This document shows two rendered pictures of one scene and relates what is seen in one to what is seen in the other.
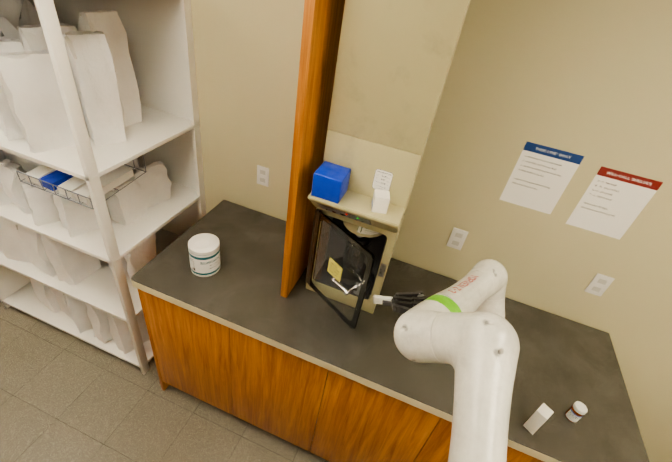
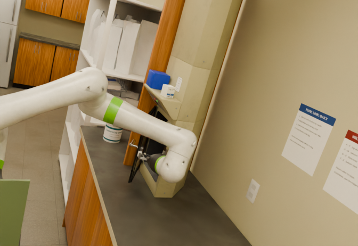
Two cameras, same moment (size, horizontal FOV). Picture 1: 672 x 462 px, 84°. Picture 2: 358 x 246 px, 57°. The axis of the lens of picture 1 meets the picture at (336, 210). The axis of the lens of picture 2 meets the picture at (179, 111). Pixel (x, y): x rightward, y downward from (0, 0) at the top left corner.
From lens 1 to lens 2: 1.53 m
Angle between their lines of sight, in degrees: 48
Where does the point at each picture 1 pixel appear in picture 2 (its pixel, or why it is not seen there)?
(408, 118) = (193, 43)
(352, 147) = (174, 64)
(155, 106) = not seen: hidden behind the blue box
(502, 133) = (288, 96)
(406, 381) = (120, 219)
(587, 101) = (338, 70)
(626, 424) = not seen: outside the picture
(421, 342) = not seen: hidden behind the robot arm
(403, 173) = (185, 78)
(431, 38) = not seen: outside the picture
